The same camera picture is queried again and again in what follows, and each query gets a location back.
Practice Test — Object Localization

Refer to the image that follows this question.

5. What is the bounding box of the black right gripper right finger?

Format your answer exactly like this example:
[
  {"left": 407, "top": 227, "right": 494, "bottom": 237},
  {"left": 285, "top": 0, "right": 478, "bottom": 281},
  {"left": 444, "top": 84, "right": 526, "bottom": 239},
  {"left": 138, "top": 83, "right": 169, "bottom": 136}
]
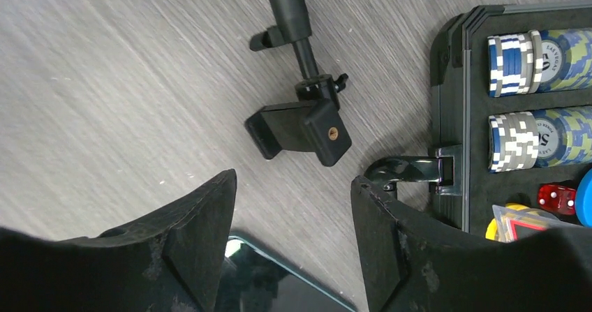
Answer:
[{"left": 350, "top": 177, "right": 591, "bottom": 311}]

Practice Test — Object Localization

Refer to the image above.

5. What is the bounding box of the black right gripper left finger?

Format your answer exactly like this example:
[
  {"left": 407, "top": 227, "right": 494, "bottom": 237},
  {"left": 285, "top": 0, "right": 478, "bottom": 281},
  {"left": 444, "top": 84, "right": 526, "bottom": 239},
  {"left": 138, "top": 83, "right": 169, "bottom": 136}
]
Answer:
[{"left": 1, "top": 169, "right": 237, "bottom": 311}]

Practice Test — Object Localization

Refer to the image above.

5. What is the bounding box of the dark green-edged smartphone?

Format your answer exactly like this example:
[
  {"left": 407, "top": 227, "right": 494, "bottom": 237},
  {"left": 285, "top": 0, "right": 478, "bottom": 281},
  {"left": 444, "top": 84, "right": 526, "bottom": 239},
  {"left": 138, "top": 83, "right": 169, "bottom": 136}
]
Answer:
[{"left": 214, "top": 230, "right": 356, "bottom": 312}]

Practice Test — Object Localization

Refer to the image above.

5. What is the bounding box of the black phone stand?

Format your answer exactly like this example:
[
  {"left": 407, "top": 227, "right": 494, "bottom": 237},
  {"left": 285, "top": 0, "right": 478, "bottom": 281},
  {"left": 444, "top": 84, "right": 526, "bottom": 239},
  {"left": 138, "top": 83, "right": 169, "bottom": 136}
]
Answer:
[{"left": 244, "top": 0, "right": 352, "bottom": 167}]

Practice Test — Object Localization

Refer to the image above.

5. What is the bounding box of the yellow round chip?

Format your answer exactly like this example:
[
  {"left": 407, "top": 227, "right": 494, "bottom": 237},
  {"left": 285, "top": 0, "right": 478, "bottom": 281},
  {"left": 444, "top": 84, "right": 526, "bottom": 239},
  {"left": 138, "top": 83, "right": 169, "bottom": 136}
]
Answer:
[{"left": 484, "top": 203, "right": 532, "bottom": 242}]

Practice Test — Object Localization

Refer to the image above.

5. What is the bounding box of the red all-in triangle lower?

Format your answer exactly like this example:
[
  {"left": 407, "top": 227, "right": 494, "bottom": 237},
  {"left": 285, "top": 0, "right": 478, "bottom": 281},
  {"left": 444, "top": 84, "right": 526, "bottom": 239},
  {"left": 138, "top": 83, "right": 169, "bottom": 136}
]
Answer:
[{"left": 492, "top": 205, "right": 577, "bottom": 243}]

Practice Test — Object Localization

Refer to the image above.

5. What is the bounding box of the red die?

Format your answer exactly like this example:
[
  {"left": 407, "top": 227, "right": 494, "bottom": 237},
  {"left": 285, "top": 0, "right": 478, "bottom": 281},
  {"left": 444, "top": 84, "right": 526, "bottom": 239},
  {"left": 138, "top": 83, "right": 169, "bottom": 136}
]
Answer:
[{"left": 537, "top": 184, "right": 576, "bottom": 216}]

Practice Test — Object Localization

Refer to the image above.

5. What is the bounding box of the grey white chip stack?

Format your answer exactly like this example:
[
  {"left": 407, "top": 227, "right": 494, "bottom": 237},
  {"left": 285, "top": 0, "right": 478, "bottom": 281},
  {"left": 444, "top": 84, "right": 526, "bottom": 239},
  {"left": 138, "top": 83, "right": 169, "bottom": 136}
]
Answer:
[{"left": 488, "top": 111, "right": 539, "bottom": 173}]

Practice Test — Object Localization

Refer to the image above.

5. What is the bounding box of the blue round chip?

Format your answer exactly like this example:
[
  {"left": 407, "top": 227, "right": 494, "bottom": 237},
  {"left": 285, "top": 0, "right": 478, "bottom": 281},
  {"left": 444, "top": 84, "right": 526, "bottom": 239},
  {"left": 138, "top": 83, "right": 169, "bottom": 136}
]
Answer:
[{"left": 575, "top": 170, "right": 592, "bottom": 227}]

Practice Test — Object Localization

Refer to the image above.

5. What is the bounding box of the black poker chip case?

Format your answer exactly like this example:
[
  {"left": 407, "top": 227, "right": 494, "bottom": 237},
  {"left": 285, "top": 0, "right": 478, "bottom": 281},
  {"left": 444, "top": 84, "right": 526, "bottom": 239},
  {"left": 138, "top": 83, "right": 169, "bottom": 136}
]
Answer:
[{"left": 364, "top": 2, "right": 592, "bottom": 237}]

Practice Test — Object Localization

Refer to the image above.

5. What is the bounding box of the blue white chip stack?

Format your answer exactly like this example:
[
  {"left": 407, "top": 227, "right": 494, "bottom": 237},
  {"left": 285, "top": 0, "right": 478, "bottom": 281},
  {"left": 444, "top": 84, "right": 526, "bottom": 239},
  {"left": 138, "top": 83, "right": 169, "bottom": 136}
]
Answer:
[{"left": 487, "top": 30, "right": 543, "bottom": 98}]

